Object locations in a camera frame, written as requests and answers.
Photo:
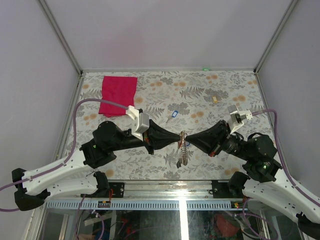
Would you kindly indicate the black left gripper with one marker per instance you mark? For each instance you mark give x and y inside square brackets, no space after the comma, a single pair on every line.
[156,136]

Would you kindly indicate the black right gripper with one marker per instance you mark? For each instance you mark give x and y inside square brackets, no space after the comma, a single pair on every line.
[211,139]

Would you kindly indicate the grey keyring with yellow handle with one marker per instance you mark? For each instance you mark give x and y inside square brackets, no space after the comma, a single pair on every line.
[183,159]

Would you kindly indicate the black tag key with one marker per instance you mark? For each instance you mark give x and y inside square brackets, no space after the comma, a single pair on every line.
[178,164]

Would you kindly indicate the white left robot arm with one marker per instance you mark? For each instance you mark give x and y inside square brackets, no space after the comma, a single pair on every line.
[78,174]

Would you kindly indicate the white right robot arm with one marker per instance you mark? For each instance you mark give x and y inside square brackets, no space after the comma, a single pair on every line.
[264,177]

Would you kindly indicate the loose blue tag key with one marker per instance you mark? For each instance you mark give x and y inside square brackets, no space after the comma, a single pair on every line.
[172,116]

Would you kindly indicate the loose yellow tag key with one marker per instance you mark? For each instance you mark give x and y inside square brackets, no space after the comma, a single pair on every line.
[214,98]

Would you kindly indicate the pink folded cloth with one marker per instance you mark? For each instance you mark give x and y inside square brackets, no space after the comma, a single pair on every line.
[120,90]

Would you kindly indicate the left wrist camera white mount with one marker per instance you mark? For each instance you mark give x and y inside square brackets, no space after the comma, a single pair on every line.
[140,121]

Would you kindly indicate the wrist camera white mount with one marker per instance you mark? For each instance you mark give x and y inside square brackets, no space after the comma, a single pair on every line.
[140,121]
[237,117]

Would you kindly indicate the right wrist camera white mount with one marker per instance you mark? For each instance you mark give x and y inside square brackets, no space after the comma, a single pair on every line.
[237,117]

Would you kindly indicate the metal front rail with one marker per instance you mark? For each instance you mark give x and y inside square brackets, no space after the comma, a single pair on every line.
[158,195]

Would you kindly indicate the aluminium enclosure frame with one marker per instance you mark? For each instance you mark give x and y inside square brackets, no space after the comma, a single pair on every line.
[166,35]

